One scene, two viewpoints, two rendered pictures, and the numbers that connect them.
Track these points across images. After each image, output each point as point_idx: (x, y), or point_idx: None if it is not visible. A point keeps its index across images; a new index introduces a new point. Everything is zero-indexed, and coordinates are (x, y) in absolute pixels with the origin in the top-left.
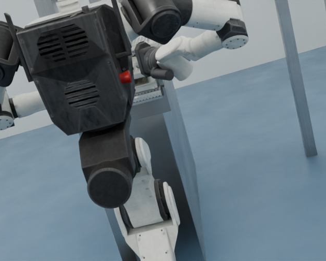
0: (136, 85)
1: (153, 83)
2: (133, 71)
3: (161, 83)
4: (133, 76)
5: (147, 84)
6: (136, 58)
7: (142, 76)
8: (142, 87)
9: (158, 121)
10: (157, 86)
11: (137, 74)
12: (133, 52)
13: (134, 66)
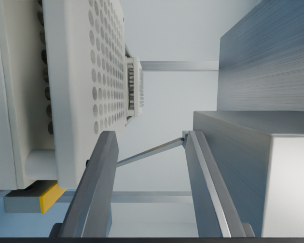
0: (30, 94)
1: (14, 176)
2: (100, 94)
3: (13, 208)
4: (65, 96)
5: (13, 147)
6: (126, 89)
7: (55, 134)
8: (1, 122)
9: None
10: None
11: (71, 119)
12: (206, 153)
13: (116, 94)
